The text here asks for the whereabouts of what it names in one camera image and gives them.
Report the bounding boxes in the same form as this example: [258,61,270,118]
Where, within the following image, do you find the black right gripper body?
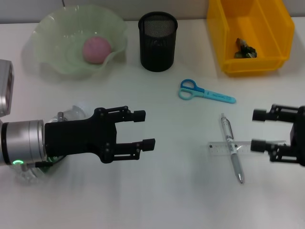
[289,106,305,167]

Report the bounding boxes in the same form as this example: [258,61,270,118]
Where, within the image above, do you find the green glass fruit bowl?
[32,6,128,81]

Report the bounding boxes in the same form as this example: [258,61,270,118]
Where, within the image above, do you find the clear water bottle green label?
[15,101,88,184]

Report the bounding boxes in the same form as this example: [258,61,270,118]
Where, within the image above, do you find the pink peach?
[82,36,112,64]

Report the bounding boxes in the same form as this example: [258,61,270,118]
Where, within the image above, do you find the left gripper cable with connector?
[21,160,54,172]

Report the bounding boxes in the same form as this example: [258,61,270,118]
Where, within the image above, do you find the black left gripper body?
[44,107,119,164]

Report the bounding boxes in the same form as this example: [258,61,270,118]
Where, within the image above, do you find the black mesh pen cup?
[138,12,179,72]

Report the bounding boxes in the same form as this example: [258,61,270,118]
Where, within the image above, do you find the transparent plastic ruler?
[209,140,286,156]

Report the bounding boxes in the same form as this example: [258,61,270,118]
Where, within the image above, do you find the yellow plastic bin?
[206,0,295,77]

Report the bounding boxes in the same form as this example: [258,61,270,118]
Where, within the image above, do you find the silver ballpoint pen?
[220,113,245,184]

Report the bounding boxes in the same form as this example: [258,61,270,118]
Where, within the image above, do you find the blue cyan scissors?
[178,79,237,104]

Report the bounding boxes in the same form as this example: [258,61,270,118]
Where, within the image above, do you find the small dark object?
[233,37,258,59]

